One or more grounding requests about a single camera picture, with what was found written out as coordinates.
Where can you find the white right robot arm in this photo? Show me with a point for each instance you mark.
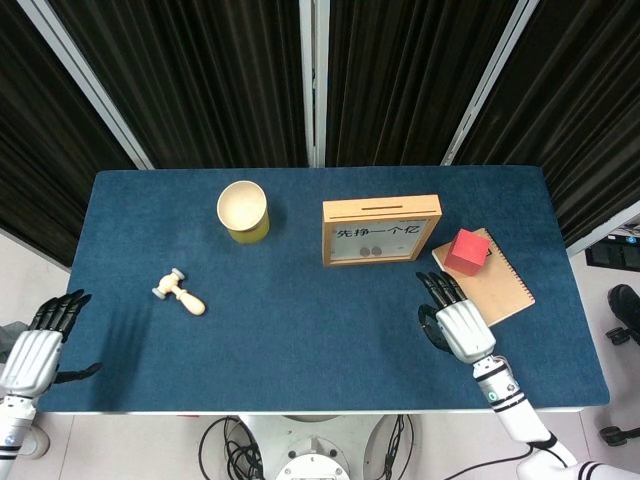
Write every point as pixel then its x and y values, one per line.
pixel 510 410

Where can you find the black office chair base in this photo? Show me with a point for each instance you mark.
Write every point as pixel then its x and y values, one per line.
pixel 620 335

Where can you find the black shoe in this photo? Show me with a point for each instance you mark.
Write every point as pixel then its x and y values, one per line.
pixel 625 302

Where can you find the yellow paper cup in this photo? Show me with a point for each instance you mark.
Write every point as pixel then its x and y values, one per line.
pixel 240 205

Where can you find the red cube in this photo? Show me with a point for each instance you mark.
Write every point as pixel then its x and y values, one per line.
pixel 465 252

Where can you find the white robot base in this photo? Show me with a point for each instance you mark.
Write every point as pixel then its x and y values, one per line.
pixel 310 450

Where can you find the wooden toy hammer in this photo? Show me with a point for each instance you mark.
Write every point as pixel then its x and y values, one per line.
pixel 187 300

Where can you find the wooden coin box frame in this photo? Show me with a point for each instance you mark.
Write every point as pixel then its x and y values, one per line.
pixel 380 210

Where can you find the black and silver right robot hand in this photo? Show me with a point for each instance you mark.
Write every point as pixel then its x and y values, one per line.
pixel 465 332

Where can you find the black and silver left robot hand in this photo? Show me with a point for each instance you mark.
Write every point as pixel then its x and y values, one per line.
pixel 27 362

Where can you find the blue table cloth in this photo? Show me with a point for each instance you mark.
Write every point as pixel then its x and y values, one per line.
pixel 300 325

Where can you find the black folding screen panel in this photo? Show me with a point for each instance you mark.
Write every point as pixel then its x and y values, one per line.
pixel 200 75
pixel 400 75
pixel 50 150
pixel 575 125

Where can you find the black equipment box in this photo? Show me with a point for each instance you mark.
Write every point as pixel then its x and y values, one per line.
pixel 607 255

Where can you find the kraft spiral notebook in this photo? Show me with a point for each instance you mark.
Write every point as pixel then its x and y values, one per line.
pixel 500 295

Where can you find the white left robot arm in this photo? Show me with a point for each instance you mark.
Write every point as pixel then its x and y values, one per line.
pixel 12 427

